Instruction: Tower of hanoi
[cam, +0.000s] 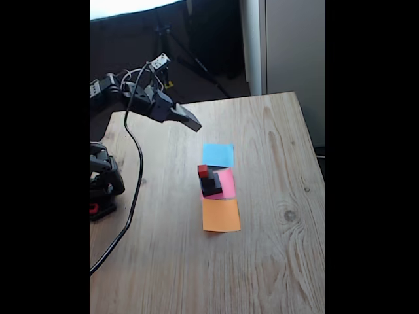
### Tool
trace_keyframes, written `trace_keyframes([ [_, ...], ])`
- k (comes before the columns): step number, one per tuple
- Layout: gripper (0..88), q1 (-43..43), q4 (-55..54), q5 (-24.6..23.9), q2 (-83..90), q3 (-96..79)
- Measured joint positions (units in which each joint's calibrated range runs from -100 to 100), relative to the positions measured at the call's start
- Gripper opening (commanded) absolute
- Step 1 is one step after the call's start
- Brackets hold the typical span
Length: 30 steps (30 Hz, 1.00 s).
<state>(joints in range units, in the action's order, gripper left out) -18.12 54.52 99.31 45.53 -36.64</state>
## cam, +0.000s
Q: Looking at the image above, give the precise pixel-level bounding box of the medium black block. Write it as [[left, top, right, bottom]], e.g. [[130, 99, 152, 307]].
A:
[[200, 173, 224, 198]]

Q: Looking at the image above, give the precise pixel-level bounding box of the bright white panel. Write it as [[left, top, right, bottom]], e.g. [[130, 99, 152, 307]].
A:
[[90, 0, 184, 20]]

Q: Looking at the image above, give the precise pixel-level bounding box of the white cabinet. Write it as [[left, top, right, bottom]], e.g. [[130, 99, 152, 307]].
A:
[[238, 0, 326, 148]]

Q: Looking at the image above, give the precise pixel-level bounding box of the small black cube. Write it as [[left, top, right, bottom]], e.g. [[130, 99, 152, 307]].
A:
[[200, 171, 217, 191]]

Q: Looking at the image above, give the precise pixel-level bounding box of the bare circuit board camera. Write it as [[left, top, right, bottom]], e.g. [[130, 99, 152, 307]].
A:
[[150, 53, 172, 72]]

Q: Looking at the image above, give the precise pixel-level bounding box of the black tripod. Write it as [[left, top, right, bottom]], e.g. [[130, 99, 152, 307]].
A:
[[152, 19, 233, 99]]

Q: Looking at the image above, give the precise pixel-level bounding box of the pink paper sheet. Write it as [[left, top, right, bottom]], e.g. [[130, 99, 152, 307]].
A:
[[200, 167, 236, 200]]

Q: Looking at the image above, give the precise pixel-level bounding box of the blue paper sheet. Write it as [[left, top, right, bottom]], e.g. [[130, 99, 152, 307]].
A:
[[202, 143, 236, 168]]

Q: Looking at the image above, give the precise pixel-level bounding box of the orange paper sheet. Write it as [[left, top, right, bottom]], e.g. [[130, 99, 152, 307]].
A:
[[202, 198, 242, 233]]

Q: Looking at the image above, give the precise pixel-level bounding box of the black camera cable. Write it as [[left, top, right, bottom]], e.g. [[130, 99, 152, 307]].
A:
[[90, 61, 153, 277]]

